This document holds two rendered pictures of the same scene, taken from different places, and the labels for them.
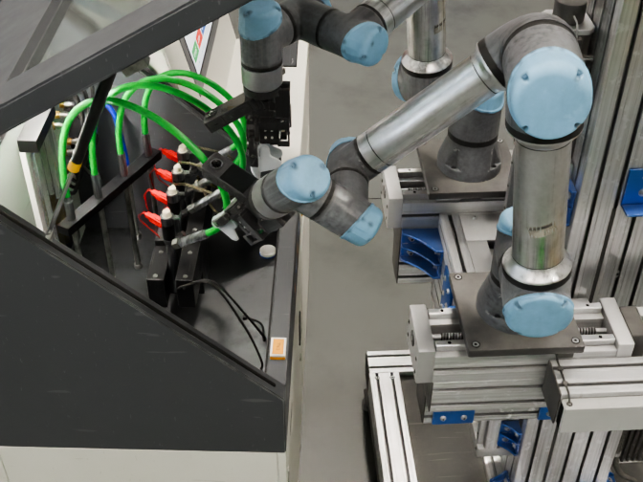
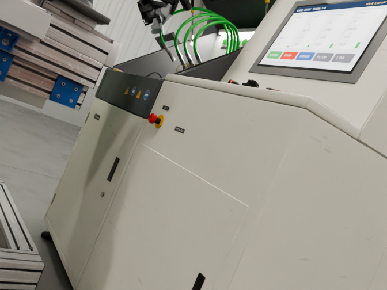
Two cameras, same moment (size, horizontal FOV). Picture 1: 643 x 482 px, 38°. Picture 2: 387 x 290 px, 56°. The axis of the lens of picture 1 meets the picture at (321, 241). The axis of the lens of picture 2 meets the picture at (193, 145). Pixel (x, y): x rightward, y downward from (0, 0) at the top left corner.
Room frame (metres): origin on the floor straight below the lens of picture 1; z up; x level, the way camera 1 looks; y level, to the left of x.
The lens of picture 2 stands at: (3.11, -0.57, 0.80)
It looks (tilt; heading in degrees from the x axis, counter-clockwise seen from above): 1 degrees down; 145
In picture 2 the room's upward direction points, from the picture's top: 23 degrees clockwise
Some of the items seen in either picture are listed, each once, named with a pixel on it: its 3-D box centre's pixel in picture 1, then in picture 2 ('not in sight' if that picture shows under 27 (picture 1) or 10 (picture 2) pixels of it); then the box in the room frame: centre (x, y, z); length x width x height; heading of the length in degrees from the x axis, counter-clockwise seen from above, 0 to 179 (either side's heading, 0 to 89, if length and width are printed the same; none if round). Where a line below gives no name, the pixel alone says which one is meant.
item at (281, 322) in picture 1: (283, 303); (126, 91); (1.52, 0.08, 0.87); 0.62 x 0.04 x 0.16; 179
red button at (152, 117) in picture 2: not in sight; (155, 119); (1.97, 0.03, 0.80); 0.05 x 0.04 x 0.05; 179
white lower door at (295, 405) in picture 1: (293, 427); (88, 175); (1.52, 0.07, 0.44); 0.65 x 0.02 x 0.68; 179
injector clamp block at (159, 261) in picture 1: (183, 254); not in sight; (1.65, 0.32, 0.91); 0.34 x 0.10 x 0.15; 179
